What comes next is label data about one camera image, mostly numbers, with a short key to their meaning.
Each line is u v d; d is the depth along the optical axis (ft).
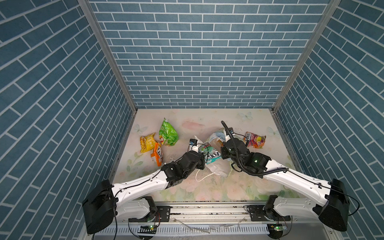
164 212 2.43
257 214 2.42
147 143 3.14
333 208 1.26
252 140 3.16
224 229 2.31
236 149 1.77
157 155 2.79
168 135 3.07
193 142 2.23
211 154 2.52
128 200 1.47
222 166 2.77
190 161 1.87
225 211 2.48
